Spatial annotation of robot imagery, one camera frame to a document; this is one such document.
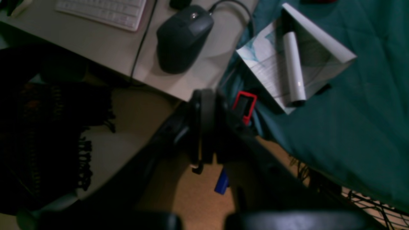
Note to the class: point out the red black clamp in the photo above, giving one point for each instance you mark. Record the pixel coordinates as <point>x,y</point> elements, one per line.
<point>243,106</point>

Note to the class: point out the blue table cloth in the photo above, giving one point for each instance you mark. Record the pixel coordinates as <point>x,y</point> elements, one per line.
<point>355,130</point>

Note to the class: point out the rolled white paper sheets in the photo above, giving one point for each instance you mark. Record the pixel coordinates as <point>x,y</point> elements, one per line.
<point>293,58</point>

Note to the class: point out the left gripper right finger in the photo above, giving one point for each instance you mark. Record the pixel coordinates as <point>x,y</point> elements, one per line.
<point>264,191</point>

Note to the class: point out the blue bar clamp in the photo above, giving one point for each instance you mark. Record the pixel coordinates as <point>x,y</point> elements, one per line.
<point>222,183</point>

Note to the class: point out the black computer mouse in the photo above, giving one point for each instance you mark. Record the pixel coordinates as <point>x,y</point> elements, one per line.
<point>181,39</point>

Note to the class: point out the white keyboard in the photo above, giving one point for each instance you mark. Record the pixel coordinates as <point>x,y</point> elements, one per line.
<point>123,14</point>

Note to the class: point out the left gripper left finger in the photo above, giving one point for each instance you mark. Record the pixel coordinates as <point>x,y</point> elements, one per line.
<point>144,189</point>

